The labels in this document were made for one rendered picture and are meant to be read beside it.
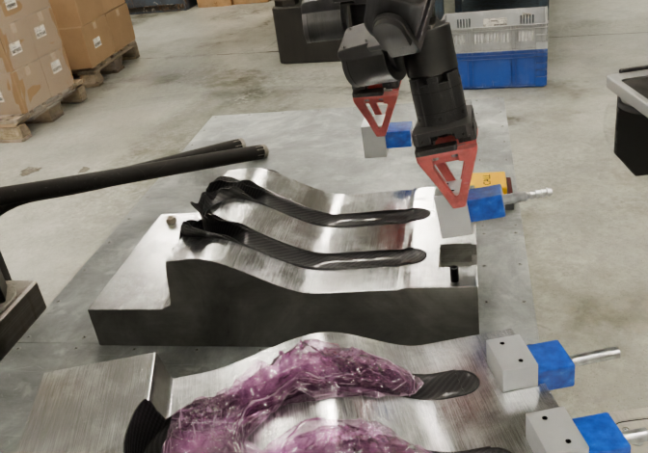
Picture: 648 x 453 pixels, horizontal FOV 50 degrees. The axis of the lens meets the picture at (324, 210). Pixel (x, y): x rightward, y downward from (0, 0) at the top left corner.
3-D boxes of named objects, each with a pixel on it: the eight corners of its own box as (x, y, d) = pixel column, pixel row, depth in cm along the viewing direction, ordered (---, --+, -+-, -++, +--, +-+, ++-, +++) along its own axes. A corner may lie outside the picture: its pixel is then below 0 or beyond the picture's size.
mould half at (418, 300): (476, 238, 106) (473, 156, 100) (479, 349, 84) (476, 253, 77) (169, 245, 117) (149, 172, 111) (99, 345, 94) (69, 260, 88)
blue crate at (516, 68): (548, 66, 425) (549, 29, 415) (547, 88, 391) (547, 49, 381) (446, 69, 444) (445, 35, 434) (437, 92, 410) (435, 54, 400)
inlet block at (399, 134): (448, 141, 113) (446, 109, 110) (447, 153, 109) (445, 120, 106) (368, 146, 116) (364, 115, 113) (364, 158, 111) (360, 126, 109)
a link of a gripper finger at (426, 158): (428, 219, 80) (411, 141, 77) (433, 199, 86) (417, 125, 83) (489, 209, 78) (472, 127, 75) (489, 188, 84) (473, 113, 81)
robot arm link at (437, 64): (434, 18, 73) (455, 10, 77) (377, 31, 77) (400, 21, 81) (447, 83, 75) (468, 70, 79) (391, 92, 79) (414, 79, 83)
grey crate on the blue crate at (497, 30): (549, 31, 415) (549, 6, 409) (548, 51, 381) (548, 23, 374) (445, 37, 434) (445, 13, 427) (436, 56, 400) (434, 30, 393)
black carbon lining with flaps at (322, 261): (431, 219, 99) (427, 157, 95) (426, 282, 85) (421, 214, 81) (201, 226, 106) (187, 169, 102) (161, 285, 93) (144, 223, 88)
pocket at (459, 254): (477, 268, 89) (476, 243, 88) (477, 292, 85) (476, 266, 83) (441, 268, 90) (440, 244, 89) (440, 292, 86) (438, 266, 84)
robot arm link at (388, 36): (394, 18, 68) (415, -42, 72) (302, 39, 75) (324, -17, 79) (444, 96, 77) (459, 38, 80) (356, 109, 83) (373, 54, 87)
